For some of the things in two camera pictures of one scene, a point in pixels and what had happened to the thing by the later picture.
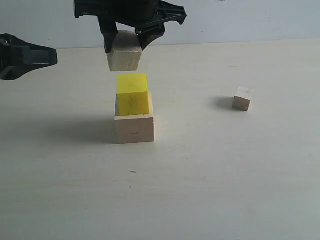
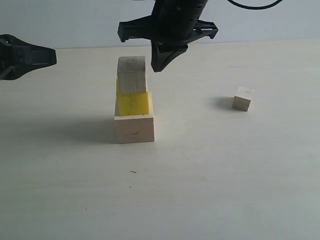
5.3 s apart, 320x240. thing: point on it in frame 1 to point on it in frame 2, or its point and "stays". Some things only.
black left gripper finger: [36, 57] stays
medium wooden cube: [125, 54] to [132, 72]
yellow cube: [132, 94] stays
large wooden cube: [135, 128] stays
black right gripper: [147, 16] to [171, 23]
